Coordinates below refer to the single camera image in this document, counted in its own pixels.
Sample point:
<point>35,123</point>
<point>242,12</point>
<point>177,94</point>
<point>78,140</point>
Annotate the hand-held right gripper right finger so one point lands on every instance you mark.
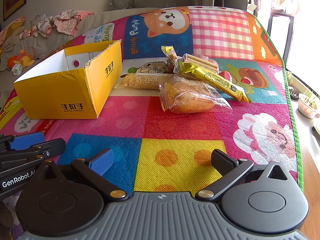
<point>222,161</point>

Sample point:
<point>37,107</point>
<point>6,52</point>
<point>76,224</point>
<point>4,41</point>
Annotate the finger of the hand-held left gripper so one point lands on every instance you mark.
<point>25,140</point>
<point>50,146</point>

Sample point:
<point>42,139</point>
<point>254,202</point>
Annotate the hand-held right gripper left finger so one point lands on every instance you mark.
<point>102,161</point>

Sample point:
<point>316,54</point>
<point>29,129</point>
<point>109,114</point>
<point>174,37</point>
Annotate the yellow cardboard box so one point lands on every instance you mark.
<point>55,90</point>

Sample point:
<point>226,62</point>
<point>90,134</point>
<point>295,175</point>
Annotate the bread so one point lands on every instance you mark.
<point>190,97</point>

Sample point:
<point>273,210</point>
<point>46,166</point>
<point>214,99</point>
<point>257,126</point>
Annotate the long yellow snack packet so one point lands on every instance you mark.
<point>215,78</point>

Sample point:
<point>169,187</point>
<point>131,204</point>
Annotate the small red pink packet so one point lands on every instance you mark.
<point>225,75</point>

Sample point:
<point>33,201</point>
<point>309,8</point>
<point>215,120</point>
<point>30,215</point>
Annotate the puffed grain bar packet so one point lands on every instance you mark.
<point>145,81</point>

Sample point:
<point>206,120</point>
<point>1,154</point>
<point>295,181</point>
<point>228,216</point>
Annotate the biscuit sticks clear packet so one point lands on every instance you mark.
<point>200,61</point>

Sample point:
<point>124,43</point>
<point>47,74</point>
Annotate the small yellow snack packet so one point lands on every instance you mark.
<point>170,53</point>

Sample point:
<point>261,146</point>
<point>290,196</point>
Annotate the colourful cartoon play mat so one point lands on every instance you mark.
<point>175,120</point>

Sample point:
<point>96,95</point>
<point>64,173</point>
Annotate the small white plush toy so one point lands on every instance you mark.
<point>17,69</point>

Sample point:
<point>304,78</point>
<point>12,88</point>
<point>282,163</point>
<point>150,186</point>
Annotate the orange plush toy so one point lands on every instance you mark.
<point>23,60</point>

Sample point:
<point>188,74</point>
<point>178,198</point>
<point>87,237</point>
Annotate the grey sofa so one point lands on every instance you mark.
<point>40,47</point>

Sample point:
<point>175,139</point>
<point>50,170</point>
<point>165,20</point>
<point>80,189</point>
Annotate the small dark plant pot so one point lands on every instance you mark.
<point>293,94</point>

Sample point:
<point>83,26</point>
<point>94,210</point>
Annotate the pale green container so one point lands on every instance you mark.
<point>316,128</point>

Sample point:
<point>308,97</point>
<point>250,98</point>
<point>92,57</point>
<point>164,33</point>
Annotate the small orange doll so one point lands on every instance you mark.
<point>25,33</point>

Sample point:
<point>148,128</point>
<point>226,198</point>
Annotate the small green potted plant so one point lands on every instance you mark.
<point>289,77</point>

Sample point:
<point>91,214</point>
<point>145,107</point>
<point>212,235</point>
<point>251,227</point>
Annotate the yellow pink cloth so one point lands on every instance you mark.
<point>12,30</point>

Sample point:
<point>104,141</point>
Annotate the floral baby clothes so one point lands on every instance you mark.
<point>42,28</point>

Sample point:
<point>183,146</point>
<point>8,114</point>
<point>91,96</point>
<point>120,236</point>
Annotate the pink clothes pile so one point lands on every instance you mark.
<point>67,22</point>

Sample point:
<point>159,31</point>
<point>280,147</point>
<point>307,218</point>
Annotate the white paper tag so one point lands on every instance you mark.
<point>252,7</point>

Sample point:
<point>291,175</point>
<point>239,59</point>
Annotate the black window frame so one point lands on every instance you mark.
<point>292,40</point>

